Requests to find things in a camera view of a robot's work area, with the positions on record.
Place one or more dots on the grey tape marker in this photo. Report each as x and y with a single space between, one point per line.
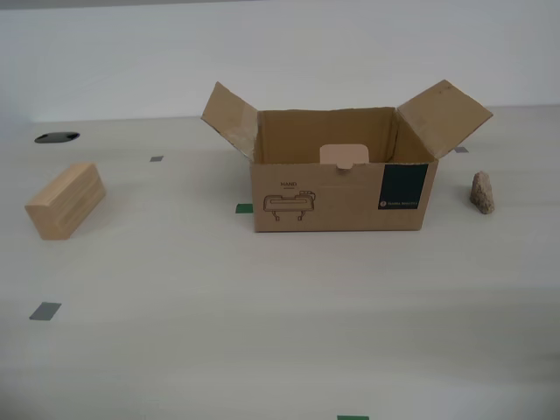
45 311
460 150
156 158

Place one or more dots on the speckled granite rock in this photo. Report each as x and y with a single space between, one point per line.
483 194

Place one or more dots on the green tape marker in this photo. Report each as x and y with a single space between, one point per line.
243 208
352 417

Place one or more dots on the black oval table grommet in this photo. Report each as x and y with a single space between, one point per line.
57 137

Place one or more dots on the brown cardboard box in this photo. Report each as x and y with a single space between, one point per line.
332 201

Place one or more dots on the light wooden block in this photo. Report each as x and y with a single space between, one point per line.
61 205

